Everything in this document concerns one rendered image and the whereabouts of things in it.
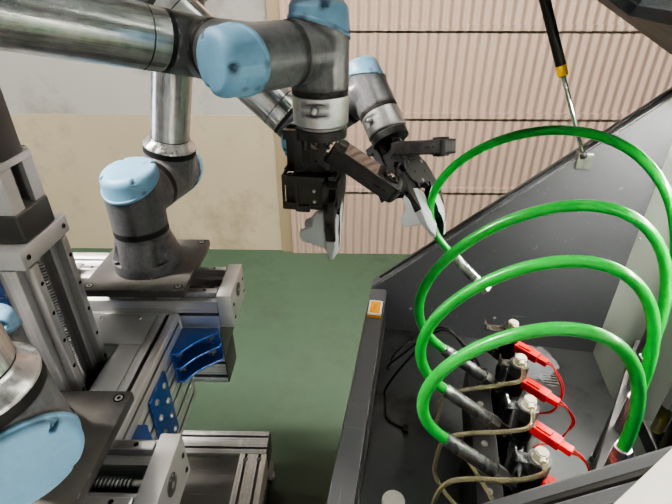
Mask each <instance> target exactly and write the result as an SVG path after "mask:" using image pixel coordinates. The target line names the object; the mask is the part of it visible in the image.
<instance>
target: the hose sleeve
mask: <svg viewBox="0 0 672 504"><path fill-rule="evenodd" d="M452 262H453V263H454V265H456V266H457V267H458V268H459V269H460V270H461V271H462V272H463V273H464V274H465V275H466V276H467V277H468V279H469V280H471V281H472V282H474V281H476V280H478V279H480V278H482V277H481V276H480V275H479V274H478V273H477V272H476V271H475V270H474V269H473V268H472V267H471V266H470V265H469V264H468V263H467V262H466V261H465V260H464V259H463V258H462V256H460V255H459V256H458V257H456V258H455V259H454V260H453V261H452Z"/></svg>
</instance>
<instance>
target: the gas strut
mask: <svg viewBox="0 0 672 504"><path fill-rule="evenodd" d="M539 4H540V8H541V12H542V16H543V20H544V24H545V28H546V32H547V36H548V40H549V44H550V48H551V52H552V56H553V60H554V64H555V69H556V73H557V77H559V78H561V79H562V83H563V87H564V91H565V95H566V99H567V103H568V107H569V111H570V115H571V119H572V123H573V126H578V123H577V119H576V115H575V111H574V107H573V103H572V99H571V94H570V90H569V86H568V82H567V78H566V76H567V75H568V74H569V71H568V67H567V63H566V60H565V56H564V52H563V48H562V44H561V39H560V35H559V31H558V27H557V23H556V19H555V14H554V10H553V6H552V2H551V0H539ZM576 140H577V144H578V148H579V150H577V151H576V155H577V160H576V164H575V169H588V170H589V169H590V168H591V164H592V161H593V157H594V153H587V152H586V151H584V148H583V144H582V140H581V137H576Z"/></svg>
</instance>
